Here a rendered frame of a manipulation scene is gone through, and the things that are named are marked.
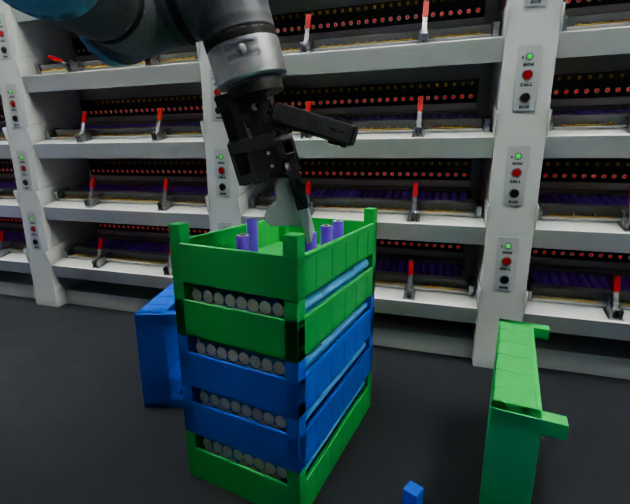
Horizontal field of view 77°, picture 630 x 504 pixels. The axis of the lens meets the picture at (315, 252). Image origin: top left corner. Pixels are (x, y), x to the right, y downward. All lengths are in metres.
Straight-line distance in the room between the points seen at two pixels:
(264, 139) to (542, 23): 0.65
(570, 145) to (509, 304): 0.36
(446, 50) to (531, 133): 0.25
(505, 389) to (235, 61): 0.52
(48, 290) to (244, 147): 1.20
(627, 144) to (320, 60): 0.65
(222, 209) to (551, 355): 0.89
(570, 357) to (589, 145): 0.48
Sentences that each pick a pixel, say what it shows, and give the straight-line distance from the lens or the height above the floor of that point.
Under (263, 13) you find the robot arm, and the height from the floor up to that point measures 0.65.
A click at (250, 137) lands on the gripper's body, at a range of 0.53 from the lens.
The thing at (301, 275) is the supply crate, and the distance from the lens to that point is 0.47.
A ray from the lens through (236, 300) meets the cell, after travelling 0.54.
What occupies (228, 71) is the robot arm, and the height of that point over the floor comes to 0.58.
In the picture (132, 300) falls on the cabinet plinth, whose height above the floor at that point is 0.04.
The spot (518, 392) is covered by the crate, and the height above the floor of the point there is 0.20.
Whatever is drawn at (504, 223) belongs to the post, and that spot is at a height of 0.35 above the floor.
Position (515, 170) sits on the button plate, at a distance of 0.95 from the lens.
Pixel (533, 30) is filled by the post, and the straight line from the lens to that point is 0.98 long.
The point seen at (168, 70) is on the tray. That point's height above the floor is 0.71.
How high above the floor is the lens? 0.48
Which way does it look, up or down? 13 degrees down
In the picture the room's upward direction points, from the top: straight up
